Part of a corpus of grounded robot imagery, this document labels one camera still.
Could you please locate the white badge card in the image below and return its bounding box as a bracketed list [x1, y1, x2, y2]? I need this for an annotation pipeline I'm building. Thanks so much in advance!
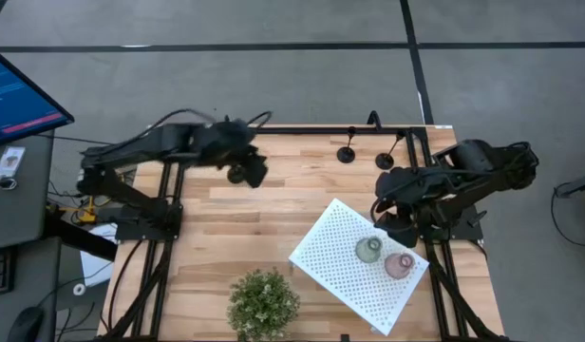
[0, 145, 27, 180]

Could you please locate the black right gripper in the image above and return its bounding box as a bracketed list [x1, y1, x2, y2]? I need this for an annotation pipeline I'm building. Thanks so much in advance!
[372, 168, 421, 249]

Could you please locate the black computer mouse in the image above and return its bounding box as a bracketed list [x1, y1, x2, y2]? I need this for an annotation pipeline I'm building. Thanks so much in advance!
[6, 306, 46, 342]

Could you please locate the grey desk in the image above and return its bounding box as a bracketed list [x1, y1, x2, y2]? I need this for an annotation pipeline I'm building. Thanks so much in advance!
[0, 128, 56, 252]

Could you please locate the white paper sheet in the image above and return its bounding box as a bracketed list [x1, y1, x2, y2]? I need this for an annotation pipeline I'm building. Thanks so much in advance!
[79, 222, 119, 288]

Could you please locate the pink glass candle holder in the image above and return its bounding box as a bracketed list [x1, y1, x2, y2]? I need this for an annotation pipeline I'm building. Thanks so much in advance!
[384, 252, 416, 280]

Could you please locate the yellow clamp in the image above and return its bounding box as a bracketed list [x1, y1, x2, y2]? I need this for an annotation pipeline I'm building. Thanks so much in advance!
[73, 197, 100, 225]

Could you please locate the green glass candle holder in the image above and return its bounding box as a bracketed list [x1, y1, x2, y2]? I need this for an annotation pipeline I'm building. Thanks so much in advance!
[354, 236, 384, 264]

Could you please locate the white perforated metal shelf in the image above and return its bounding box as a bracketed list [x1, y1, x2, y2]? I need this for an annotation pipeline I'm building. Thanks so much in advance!
[288, 198, 430, 337]

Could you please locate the grey chair base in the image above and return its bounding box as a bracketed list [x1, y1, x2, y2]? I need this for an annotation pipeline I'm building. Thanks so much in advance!
[553, 170, 585, 200]

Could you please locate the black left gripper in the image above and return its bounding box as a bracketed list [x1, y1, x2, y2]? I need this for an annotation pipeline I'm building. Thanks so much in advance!
[192, 118, 270, 189]

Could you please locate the green artificial plant black pot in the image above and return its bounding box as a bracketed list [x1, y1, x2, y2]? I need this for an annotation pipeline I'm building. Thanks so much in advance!
[226, 268, 302, 342]

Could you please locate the blue screen monitor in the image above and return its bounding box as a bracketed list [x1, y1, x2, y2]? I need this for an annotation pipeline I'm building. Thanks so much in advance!
[0, 45, 76, 147]

